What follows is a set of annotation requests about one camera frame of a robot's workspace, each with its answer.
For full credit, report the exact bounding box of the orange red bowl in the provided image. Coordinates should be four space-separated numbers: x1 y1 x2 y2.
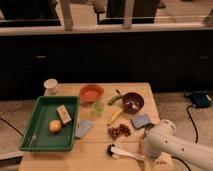
79 84 104 103

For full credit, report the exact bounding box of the white paper cup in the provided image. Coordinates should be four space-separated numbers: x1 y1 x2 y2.
44 78 58 94

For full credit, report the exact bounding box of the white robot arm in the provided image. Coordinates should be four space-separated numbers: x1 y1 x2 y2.
143 119 213 171

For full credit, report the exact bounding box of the grey cloth pad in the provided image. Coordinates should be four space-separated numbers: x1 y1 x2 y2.
75 120 93 139

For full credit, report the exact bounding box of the blue sponge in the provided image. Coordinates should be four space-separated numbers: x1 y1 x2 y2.
131 114 151 129

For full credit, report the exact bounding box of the black power box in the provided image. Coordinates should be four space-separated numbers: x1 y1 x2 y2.
186 92 212 108

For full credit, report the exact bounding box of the green cucumber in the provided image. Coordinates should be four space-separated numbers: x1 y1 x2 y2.
107 89 123 105

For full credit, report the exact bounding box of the green plastic tray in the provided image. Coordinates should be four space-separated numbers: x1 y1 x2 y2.
19 96 79 151

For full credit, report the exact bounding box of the yellow apple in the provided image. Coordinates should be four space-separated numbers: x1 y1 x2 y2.
49 120 62 133

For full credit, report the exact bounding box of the wooden block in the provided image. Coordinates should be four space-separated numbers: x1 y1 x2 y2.
56 105 72 125

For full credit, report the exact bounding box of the dark brown bowl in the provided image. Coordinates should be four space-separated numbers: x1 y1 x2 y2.
122 92 144 114

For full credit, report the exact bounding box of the black floor cable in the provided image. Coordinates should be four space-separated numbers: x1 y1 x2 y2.
186 105 200 144

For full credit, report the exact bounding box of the yellow banana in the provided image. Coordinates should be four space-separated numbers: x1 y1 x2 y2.
107 109 123 126

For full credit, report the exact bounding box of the small green cup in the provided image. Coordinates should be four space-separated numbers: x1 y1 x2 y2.
91 101 104 116

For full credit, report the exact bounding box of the white dish brush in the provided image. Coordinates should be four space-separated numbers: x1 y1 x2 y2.
107 144 145 161

